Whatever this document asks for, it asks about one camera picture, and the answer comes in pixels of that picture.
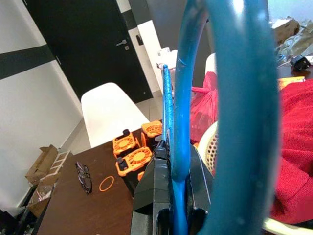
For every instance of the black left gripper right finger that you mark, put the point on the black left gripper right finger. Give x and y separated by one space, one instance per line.
199 191

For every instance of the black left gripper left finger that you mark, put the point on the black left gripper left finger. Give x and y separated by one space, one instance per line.
151 193

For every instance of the blue plastic hanger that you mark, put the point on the blue plastic hanger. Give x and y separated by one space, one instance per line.
247 98

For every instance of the orange black fan module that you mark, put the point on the orange black fan module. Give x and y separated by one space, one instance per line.
134 159
152 132
140 175
124 144

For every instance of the cream perforated basket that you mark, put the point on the cream perforated basket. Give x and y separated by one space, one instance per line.
210 147

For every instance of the orange rubber band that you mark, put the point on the orange rubber band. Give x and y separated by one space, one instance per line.
99 185

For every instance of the dark framed glasses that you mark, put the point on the dark framed glasses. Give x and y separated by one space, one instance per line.
84 178

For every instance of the red plastic bag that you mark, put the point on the red plastic bag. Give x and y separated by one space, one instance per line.
205 107

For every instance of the white plastic chair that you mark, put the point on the white plastic chair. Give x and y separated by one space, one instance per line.
107 110
210 63

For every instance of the red cloth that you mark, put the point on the red cloth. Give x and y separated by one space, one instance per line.
298 147

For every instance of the open cardboard box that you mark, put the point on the open cardboard box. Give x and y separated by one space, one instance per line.
41 161
42 193

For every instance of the yellow book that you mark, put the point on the yellow book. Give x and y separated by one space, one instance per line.
291 82

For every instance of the black door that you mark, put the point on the black door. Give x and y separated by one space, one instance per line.
85 49

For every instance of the black power adapter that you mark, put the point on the black power adapter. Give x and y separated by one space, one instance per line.
300 62

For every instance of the crumpled grey plastic bag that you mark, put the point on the crumpled grey plastic bag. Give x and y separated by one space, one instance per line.
302 41

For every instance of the brown cardboard box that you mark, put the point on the brown cardboard box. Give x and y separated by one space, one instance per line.
286 29

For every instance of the black wall card reader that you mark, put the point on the black wall card reader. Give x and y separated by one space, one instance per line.
139 39

